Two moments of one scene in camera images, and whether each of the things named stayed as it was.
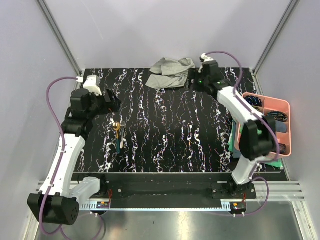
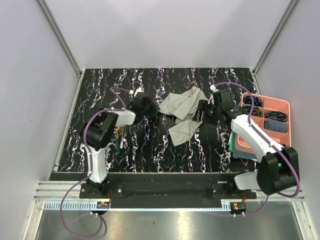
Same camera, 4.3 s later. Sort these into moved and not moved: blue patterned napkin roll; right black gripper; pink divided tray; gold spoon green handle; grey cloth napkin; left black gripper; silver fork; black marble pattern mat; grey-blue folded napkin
Moved: left black gripper; right black gripper; grey cloth napkin
Not moved: pink divided tray; silver fork; blue patterned napkin roll; black marble pattern mat; gold spoon green handle; grey-blue folded napkin
